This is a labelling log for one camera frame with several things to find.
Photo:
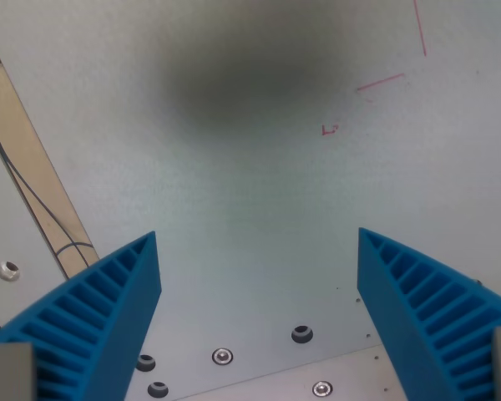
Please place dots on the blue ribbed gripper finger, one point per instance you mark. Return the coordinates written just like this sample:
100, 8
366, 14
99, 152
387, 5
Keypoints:
108, 317
405, 317

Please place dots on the silver socket head screw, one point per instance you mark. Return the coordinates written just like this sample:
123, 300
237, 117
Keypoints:
322, 389
222, 356

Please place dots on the silver threaded insert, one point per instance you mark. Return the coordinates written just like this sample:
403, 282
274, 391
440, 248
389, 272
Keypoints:
8, 270

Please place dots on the grey metal mounting plate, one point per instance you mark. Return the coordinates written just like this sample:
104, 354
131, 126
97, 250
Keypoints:
284, 382

